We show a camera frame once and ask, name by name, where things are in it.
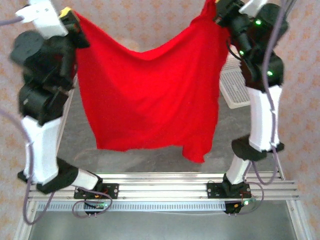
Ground red t-shirt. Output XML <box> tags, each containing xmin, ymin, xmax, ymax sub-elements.
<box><xmin>73</xmin><ymin>0</ymin><xmax>232</xmax><ymax>165</ymax></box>

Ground white plastic mesh basket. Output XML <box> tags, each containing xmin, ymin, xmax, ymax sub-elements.
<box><xmin>218</xmin><ymin>53</ymin><xmax>252</xmax><ymax>110</ymax></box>

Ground grey metal lower shelf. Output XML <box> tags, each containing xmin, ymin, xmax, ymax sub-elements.
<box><xmin>28</xmin><ymin>211</ymin><xmax>300</xmax><ymax>240</ymax></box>

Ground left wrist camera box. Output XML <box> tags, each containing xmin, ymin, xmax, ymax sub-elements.
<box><xmin>15</xmin><ymin>0</ymin><xmax>69</xmax><ymax>38</ymax></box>

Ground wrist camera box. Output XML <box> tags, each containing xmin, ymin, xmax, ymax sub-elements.
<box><xmin>15</xmin><ymin>0</ymin><xmax>69</xmax><ymax>38</ymax></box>
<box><xmin>238</xmin><ymin>0</ymin><xmax>269</xmax><ymax>15</ymax></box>

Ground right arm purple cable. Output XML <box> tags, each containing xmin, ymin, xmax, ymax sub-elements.
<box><xmin>228</xmin><ymin>0</ymin><xmax>292</xmax><ymax>217</ymax></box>

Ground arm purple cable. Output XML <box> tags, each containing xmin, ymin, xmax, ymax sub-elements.
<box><xmin>228</xmin><ymin>0</ymin><xmax>292</xmax><ymax>217</ymax></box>
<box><xmin>0</xmin><ymin>16</ymin><xmax>113</xmax><ymax>225</ymax></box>

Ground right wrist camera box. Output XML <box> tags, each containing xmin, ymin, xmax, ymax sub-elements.
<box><xmin>238</xmin><ymin>0</ymin><xmax>269</xmax><ymax>15</ymax></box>

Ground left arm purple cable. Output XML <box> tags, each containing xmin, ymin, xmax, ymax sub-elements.
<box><xmin>0</xmin><ymin>16</ymin><xmax>113</xmax><ymax>225</ymax></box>

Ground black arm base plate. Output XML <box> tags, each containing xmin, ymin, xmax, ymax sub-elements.
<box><xmin>73</xmin><ymin>183</ymin><xmax>119</xmax><ymax>200</ymax></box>
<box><xmin>206</xmin><ymin>181</ymin><xmax>252</xmax><ymax>200</ymax></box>

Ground aluminium lower frame rail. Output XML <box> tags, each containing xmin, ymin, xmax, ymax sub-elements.
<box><xmin>13</xmin><ymin>199</ymin><xmax>38</xmax><ymax>240</ymax></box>
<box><xmin>286</xmin><ymin>199</ymin><xmax>313</xmax><ymax>240</ymax></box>

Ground wide aluminium mounting rail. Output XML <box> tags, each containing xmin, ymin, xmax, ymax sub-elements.
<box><xmin>26</xmin><ymin>171</ymin><xmax>300</xmax><ymax>201</ymax></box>

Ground white slotted cable duct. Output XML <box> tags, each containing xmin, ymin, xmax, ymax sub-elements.
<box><xmin>36</xmin><ymin>201</ymin><xmax>227</xmax><ymax>213</ymax></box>

